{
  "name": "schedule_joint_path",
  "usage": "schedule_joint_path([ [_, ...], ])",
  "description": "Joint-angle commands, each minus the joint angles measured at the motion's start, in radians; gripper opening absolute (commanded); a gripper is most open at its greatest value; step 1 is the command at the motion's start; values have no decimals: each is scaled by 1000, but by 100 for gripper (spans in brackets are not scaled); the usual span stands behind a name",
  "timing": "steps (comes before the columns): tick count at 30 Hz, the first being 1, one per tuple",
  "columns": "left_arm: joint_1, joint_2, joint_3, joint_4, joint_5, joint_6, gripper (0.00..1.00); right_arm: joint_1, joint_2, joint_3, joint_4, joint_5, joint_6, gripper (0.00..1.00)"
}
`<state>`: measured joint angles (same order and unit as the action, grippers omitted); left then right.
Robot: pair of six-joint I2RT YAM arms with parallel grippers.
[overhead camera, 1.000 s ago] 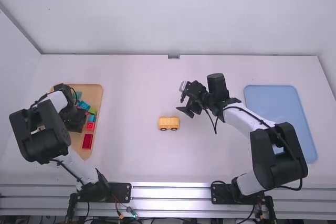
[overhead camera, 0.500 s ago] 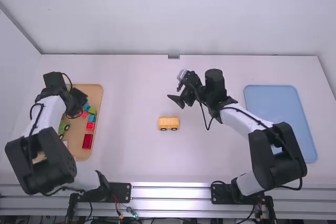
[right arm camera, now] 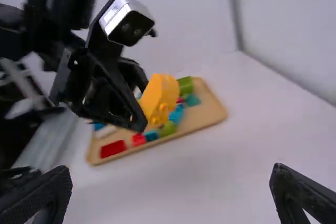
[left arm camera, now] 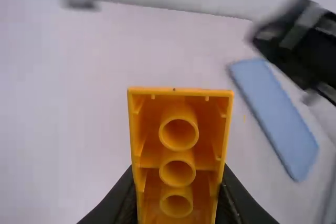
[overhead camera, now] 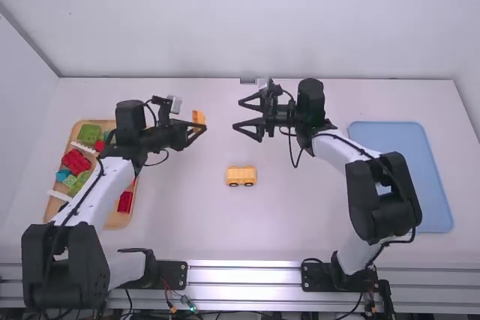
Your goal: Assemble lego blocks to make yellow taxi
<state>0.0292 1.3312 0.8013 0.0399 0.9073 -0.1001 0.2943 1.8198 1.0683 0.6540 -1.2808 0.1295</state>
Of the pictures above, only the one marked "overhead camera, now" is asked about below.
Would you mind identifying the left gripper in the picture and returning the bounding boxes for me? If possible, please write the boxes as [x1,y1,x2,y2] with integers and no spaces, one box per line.
[156,104,209,153]

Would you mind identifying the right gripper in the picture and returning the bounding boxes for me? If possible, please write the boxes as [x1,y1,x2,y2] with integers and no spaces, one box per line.
[231,89,298,144]

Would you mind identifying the yellow toy car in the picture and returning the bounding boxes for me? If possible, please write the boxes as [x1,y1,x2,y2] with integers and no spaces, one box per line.
[225,165,260,188]

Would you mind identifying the large green toy brick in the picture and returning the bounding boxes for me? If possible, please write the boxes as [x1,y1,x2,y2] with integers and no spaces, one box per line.
[77,124,105,145]

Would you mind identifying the white toy brick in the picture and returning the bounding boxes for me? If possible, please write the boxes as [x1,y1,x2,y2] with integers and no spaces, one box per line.
[70,141,101,155]

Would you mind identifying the large red toy brick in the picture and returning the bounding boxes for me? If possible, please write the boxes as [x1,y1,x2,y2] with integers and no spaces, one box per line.
[61,148,92,176]

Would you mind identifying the tan tray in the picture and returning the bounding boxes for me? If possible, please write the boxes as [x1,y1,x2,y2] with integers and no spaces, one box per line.
[43,119,139,230]

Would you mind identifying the silver rails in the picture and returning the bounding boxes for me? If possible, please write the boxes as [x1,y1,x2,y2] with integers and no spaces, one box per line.
[0,259,480,313]

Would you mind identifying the blue mat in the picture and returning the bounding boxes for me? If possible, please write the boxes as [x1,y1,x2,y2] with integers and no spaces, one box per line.
[347,121,455,234]

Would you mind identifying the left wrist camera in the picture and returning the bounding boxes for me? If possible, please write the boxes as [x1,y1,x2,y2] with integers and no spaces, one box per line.
[167,94,185,115]

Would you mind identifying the black cable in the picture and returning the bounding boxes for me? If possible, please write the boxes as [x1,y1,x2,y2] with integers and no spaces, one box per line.
[141,148,170,168]
[279,89,305,169]
[143,95,172,130]

